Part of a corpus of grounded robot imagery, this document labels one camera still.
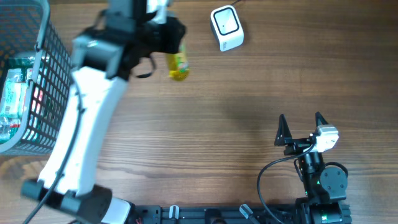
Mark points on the yellow liquid bottle silver cap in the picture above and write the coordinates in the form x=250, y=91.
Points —
x=178, y=64

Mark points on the white barcode scanner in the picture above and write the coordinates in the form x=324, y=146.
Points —
x=226, y=28

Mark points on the green sponge package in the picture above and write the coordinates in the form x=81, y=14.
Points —
x=22, y=60

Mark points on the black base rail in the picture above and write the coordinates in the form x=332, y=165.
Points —
x=281, y=213

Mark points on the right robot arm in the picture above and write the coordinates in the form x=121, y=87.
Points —
x=325, y=183

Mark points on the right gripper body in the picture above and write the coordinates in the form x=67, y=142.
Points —
x=298, y=145

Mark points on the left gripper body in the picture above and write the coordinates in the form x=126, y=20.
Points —
x=151, y=37

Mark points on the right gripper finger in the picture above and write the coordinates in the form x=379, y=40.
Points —
x=283, y=135
x=320, y=120

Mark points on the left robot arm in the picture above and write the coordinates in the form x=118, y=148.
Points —
x=102, y=60

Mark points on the grey plastic mesh basket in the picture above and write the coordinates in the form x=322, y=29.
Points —
x=25, y=27

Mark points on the teal snack packet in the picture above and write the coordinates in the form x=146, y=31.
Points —
x=13, y=96

